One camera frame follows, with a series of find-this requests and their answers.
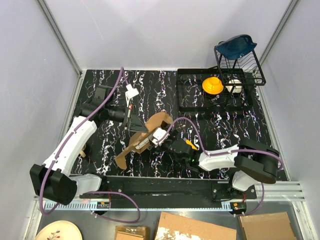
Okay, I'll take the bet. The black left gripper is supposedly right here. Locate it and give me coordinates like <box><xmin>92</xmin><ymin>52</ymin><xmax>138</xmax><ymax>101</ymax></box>
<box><xmin>106</xmin><ymin>103</ymin><xmax>149</xmax><ymax>133</ymax></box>

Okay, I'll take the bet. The yellow utility knife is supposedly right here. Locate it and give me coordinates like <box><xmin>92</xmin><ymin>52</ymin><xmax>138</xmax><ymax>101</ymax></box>
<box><xmin>185</xmin><ymin>139</ymin><xmax>199</xmax><ymax>151</ymax></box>

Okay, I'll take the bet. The brown cardboard express box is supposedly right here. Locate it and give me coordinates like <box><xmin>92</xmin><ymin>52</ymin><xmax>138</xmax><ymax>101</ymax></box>
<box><xmin>115</xmin><ymin>111</ymin><xmax>173</xmax><ymax>170</ymax></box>

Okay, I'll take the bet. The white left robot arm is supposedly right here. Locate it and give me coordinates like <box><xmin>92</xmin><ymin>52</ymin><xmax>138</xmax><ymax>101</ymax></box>
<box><xmin>29</xmin><ymin>84</ymin><xmax>148</xmax><ymax>205</ymax></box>

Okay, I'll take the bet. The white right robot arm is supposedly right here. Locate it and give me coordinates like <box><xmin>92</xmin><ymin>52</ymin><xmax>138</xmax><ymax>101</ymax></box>
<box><xmin>159</xmin><ymin>133</ymin><xmax>284</xmax><ymax>199</ymax></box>

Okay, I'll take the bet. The small cardboard box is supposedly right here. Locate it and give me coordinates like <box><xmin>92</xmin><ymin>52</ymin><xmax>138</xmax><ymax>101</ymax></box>
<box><xmin>114</xmin><ymin>225</ymin><xmax>150</xmax><ymax>240</ymax></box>

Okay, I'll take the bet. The cardboard box at corner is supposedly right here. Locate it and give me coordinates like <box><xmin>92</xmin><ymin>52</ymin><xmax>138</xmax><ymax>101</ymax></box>
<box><xmin>238</xmin><ymin>212</ymin><xmax>297</xmax><ymax>240</ymax></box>

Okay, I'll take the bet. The beige ceramic mug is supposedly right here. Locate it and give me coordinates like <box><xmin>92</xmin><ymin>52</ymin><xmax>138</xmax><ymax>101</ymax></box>
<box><xmin>79</xmin><ymin>144</ymin><xmax>86</xmax><ymax>158</ymax></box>

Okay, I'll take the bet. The black drain tray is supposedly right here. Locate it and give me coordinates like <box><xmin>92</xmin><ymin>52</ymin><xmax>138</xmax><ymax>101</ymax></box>
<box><xmin>176</xmin><ymin>66</ymin><xmax>255</xmax><ymax>114</ymax></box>

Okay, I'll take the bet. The yellow plastic cup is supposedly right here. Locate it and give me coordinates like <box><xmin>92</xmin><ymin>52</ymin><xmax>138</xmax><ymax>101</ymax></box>
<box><xmin>202</xmin><ymin>76</ymin><xmax>224</xmax><ymax>95</ymax></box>

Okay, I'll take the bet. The flat cardboard sheet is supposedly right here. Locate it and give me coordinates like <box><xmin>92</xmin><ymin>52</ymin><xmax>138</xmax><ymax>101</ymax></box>
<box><xmin>154</xmin><ymin>212</ymin><xmax>237</xmax><ymax>240</ymax></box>

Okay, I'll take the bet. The white small cup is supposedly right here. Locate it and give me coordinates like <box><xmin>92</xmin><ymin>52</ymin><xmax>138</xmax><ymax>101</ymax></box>
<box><xmin>225</xmin><ymin>78</ymin><xmax>243</xmax><ymax>94</ymax></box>

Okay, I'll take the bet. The blue bowl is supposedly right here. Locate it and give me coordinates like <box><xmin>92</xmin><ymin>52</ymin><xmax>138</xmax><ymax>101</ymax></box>
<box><xmin>219</xmin><ymin>34</ymin><xmax>258</xmax><ymax>60</ymax></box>

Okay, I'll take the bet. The patterned ceramic plate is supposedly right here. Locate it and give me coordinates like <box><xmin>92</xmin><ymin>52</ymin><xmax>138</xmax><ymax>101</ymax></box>
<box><xmin>35</xmin><ymin>220</ymin><xmax>83</xmax><ymax>240</ymax></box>

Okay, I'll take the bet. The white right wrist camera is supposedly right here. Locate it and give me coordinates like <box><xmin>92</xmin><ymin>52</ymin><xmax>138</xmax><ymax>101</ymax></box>
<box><xmin>151</xmin><ymin>127</ymin><xmax>168</xmax><ymax>147</ymax></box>

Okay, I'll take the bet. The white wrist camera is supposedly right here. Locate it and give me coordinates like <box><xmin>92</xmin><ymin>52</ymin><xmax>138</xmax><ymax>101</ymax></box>
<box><xmin>151</xmin><ymin>127</ymin><xmax>168</xmax><ymax>147</ymax></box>
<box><xmin>125</xmin><ymin>84</ymin><xmax>140</xmax><ymax>106</ymax></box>

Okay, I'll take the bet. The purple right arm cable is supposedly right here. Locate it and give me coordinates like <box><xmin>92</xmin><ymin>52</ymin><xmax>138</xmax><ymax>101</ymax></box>
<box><xmin>162</xmin><ymin>117</ymin><xmax>285</xmax><ymax>201</ymax></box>

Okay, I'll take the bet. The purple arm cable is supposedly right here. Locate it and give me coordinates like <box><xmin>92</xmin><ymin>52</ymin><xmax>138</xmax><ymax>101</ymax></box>
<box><xmin>162</xmin><ymin>117</ymin><xmax>285</xmax><ymax>201</ymax></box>
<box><xmin>39</xmin><ymin>67</ymin><xmax>142</xmax><ymax>224</ymax></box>

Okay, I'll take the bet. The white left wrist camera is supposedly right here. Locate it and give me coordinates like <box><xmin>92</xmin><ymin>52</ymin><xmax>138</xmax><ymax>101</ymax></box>
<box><xmin>125</xmin><ymin>84</ymin><xmax>140</xmax><ymax>106</ymax></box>

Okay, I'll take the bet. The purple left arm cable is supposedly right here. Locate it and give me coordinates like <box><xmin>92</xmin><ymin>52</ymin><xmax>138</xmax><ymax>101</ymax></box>
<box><xmin>39</xmin><ymin>67</ymin><xmax>142</xmax><ymax>224</ymax></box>

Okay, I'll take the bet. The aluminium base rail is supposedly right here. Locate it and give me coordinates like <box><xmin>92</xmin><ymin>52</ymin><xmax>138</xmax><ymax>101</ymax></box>
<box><xmin>30</xmin><ymin>180</ymin><xmax>251</xmax><ymax>211</ymax></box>

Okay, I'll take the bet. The black wire dish rack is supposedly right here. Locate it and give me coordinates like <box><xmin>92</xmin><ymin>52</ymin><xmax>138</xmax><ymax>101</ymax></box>
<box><xmin>214</xmin><ymin>46</ymin><xmax>267</xmax><ymax>89</ymax></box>

